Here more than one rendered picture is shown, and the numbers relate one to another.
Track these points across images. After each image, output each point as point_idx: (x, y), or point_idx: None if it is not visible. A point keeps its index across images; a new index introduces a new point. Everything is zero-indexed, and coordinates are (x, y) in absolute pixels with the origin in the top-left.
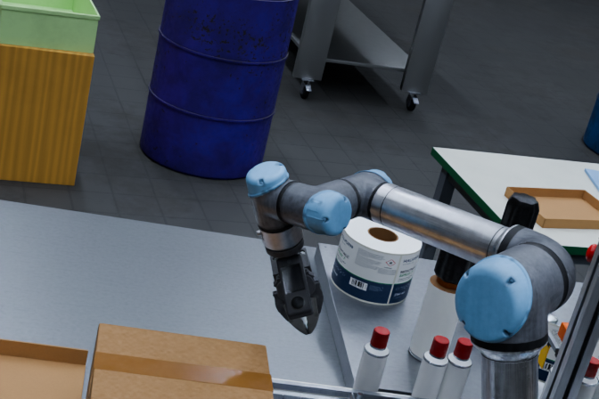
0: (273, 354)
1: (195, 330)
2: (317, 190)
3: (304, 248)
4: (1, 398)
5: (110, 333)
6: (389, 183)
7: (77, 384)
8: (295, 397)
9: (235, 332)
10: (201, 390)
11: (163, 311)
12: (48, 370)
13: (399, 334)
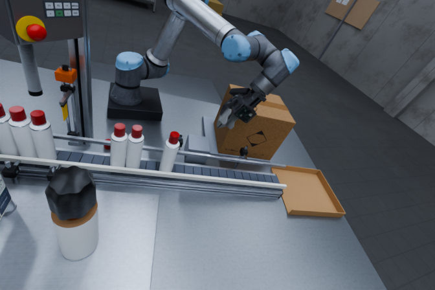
0: (200, 248)
1: (250, 265)
2: (265, 37)
3: (244, 103)
4: (302, 187)
5: (290, 118)
6: (232, 28)
7: (285, 199)
8: (196, 180)
9: (225, 271)
10: None
11: (275, 288)
12: (298, 206)
13: (93, 272)
